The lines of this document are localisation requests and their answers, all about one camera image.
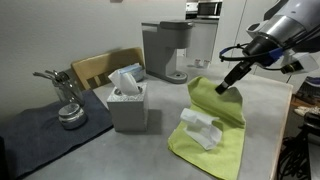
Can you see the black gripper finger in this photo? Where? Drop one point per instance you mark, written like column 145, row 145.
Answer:
column 238, row 80
column 231, row 75

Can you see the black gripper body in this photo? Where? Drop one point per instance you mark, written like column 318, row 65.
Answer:
column 260, row 53

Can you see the white pulled-out wipe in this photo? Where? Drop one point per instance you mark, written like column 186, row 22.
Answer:
column 201, row 130

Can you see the yellow-green towel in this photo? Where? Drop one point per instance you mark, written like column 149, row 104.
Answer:
column 226, row 146

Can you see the blue face mask box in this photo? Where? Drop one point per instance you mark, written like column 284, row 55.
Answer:
column 136, row 71

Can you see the white tissue sticking from box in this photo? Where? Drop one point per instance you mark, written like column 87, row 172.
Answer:
column 125, row 81

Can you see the grey tissue box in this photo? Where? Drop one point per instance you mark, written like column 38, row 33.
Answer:
column 128, row 111

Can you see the white coffee pod red lid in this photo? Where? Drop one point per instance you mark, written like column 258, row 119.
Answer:
column 207, row 63
column 197, row 62

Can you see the white cabinet doors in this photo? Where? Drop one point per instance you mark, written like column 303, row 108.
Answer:
column 233, row 26

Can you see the steel microwave oven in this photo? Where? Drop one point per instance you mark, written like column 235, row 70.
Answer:
column 209, row 8

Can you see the grey pod coffee machine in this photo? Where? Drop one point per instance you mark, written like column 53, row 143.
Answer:
column 163, row 46

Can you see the round metal lidded jar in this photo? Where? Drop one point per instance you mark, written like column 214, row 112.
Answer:
column 72, row 116

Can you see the dark blue cloth mat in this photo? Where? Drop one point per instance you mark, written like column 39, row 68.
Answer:
column 40, row 136

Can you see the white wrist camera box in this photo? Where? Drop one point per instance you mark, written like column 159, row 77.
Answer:
column 300, row 63

